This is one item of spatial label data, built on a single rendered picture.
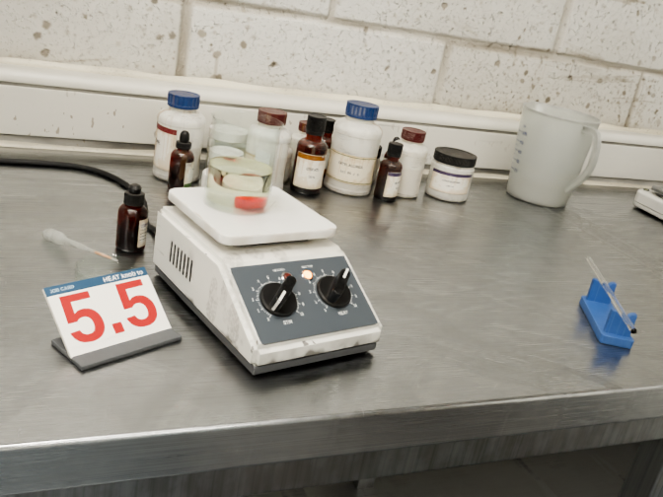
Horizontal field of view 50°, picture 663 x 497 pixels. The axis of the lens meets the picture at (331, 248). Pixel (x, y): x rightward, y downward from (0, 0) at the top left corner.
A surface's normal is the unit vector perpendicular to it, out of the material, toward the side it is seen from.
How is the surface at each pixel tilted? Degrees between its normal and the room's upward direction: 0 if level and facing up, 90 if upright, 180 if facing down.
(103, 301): 40
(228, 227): 0
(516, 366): 0
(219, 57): 90
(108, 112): 90
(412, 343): 0
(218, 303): 90
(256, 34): 90
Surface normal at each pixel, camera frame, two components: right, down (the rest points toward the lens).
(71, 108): 0.37, 0.40
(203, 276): -0.80, 0.08
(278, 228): 0.18, -0.91
